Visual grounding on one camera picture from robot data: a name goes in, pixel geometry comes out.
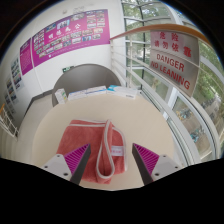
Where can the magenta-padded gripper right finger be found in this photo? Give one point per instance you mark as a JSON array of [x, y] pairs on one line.
[[146, 159]]

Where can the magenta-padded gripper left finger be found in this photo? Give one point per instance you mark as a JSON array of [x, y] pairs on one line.
[[75, 159]]

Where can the pink towel with white trim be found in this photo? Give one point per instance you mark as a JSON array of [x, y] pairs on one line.
[[83, 136]]

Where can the small upright white box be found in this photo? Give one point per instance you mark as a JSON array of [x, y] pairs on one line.
[[61, 96]]

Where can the flat white and blue box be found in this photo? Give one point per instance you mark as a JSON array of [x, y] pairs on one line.
[[122, 91]]

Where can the short white railing section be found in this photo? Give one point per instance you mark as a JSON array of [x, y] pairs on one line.
[[8, 123]]

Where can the green exit sign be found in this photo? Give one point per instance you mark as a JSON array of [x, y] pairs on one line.
[[67, 69]]

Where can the clear warning sign red lettering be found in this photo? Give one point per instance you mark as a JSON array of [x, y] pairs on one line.
[[175, 61]]

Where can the photo collage wall poster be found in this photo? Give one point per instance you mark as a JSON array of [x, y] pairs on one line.
[[10, 92], [16, 73]]

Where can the narrow magenta wall poster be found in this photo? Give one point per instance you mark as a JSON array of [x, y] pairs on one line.
[[26, 56]]

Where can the large magenta wall poster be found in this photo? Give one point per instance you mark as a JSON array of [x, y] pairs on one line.
[[71, 35]]

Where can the white-framed glass window wall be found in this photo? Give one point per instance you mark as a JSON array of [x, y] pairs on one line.
[[133, 16]]

